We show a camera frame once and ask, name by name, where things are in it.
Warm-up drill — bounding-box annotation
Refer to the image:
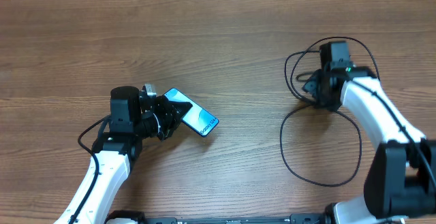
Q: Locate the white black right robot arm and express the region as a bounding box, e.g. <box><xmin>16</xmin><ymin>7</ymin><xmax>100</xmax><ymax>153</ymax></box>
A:
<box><xmin>303</xmin><ymin>37</ymin><xmax>435</xmax><ymax>223</ymax></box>

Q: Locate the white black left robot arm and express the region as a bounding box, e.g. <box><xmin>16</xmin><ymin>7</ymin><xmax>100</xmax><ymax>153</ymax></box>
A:
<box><xmin>58</xmin><ymin>84</ymin><xmax>193</xmax><ymax>223</ymax></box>

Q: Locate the blue Galaxy smartphone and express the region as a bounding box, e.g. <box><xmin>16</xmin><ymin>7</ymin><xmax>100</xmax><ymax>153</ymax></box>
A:
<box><xmin>164</xmin><ymin>88</ymin><xmax>219</xmax><ymax>137</ymax></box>

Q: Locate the black charging cable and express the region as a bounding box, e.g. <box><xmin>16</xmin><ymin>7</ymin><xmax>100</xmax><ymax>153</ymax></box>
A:
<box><xmin>279</xmin><ymin>36</ymin><xmax>381</xmax><ymax>188</ymax></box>

